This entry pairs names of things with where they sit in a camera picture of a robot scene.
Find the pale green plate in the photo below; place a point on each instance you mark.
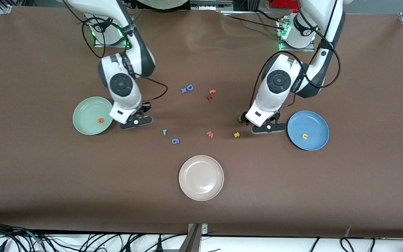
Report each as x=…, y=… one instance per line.
x=89, y=112

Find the beige plate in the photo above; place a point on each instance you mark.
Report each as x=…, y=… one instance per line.
x=201, y=178

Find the person in beige clothing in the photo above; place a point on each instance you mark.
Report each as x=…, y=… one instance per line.
x=163, y=2

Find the brown table cover sheet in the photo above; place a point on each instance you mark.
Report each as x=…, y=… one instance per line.
x=201, y=63

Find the aluminium profile post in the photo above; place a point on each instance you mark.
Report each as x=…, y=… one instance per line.
x=191, y=241

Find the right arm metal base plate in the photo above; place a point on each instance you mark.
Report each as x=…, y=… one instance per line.
x=100, y=44

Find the blue foam letter D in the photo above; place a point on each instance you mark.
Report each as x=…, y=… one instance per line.
x=188, y=88

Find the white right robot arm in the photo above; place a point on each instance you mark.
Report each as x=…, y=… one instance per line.
x=121, y=84

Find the dark red foam letter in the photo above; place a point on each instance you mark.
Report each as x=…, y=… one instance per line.
x=209, y=96

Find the torn white tape scrap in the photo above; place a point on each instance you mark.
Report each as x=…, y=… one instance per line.
x=348, y=231

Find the blue foam letter g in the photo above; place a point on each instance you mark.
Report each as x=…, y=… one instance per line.
x=175, y=141

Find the pink foam letter w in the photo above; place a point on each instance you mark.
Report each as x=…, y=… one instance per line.
x=210, y=134

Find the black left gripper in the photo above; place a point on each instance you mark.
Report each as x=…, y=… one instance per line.
x=244, y=118

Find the metal angle bracket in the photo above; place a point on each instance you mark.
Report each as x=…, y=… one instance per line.
x=204, y=229

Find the red box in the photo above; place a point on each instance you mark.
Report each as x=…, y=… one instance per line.
x=285, y=3

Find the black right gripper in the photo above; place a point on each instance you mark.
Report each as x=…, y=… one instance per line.
x=146, y=107

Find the blue plate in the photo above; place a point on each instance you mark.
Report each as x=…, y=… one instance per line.
x=313, y=126

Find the black power plug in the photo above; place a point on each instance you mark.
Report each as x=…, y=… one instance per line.
x=159, y=245

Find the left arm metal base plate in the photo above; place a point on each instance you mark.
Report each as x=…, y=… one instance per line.
x=310, y=49

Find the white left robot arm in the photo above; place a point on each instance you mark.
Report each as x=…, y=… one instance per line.
x=278, y=81

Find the aluminium frame crossbar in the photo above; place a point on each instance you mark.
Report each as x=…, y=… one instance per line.
x=215, y=4

